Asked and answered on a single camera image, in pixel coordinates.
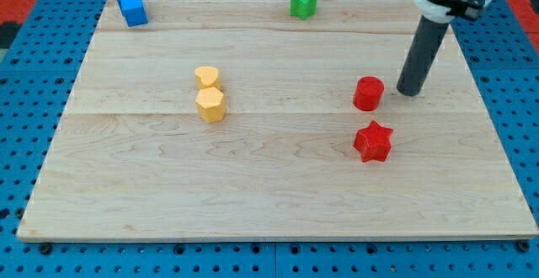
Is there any green star block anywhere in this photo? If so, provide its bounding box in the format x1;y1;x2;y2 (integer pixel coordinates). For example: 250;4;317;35
290;0;318;20

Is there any blue house-shaped block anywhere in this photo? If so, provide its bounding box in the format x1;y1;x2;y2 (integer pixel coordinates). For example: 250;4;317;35
117;0;148;27

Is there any yellow hexagon block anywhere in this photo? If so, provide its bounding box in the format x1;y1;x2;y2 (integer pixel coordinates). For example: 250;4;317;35
195;87;227;123

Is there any yellow heart block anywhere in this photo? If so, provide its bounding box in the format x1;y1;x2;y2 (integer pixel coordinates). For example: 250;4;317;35
195;66;221;90

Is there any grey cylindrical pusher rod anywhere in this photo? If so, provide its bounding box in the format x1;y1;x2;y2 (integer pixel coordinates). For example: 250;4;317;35
397;16;449;97

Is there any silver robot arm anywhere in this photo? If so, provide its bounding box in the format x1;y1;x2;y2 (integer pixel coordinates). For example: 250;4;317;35
397;0;493;96

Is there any light wooden board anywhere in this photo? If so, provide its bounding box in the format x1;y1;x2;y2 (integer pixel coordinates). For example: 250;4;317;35
17;0;538;243

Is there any red star block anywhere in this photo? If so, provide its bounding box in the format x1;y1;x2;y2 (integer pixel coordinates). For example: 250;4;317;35
353;120;393;163

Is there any red cylinder block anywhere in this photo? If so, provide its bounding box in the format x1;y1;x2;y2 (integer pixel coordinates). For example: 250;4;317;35
353;76;385;111

